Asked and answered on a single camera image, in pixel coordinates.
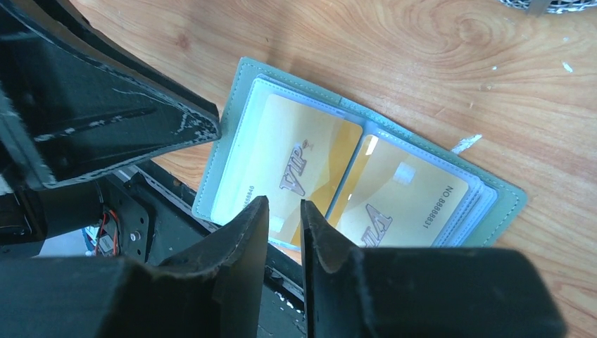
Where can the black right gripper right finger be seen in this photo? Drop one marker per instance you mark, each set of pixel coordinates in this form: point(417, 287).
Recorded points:
point(351, 291)

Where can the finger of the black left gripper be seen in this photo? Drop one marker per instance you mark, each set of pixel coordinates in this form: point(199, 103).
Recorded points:
point(75, 106)

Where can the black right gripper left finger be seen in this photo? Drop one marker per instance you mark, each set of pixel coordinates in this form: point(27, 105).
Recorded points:
point(211, 289)

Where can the teal card holder wallet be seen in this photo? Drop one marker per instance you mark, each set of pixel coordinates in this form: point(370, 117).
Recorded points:
point(483, 219)

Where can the gold VIP card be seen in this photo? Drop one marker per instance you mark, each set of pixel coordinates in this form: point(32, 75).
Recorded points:
point(286, 151)

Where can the black handheld microphone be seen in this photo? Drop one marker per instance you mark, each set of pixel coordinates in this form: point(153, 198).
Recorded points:
point(542, 7)

